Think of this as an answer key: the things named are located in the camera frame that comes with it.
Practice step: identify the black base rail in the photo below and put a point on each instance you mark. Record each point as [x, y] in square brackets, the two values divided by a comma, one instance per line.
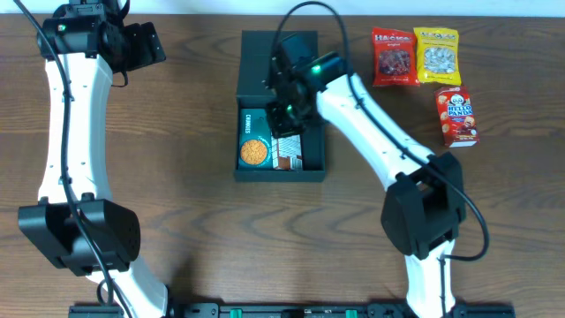
[375, 310]

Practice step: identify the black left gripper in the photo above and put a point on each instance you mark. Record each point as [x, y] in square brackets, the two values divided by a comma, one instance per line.
[147, 49]

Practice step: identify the red Hello Panda box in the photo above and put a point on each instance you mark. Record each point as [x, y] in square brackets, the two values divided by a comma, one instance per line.
[458, 124]

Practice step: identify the yellow candy bag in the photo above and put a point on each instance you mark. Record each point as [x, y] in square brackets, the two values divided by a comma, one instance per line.
[437, 55]

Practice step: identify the red Haribo candy bag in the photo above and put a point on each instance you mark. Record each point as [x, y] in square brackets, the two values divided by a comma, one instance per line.
[394, 58]

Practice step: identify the dark green box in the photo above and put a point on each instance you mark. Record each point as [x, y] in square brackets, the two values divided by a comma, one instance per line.
[251, 94]

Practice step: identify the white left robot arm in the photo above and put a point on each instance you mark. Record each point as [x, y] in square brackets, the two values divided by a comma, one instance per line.
[75, 223]

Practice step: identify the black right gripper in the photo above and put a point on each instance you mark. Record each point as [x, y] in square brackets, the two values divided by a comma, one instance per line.
[277, 125]

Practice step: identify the teal Chunkies cookie box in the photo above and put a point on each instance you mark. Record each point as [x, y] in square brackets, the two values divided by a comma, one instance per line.
[255, 141]

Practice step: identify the brown Pocky box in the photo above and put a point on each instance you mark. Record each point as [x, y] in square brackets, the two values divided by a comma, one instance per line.
[287, 153]

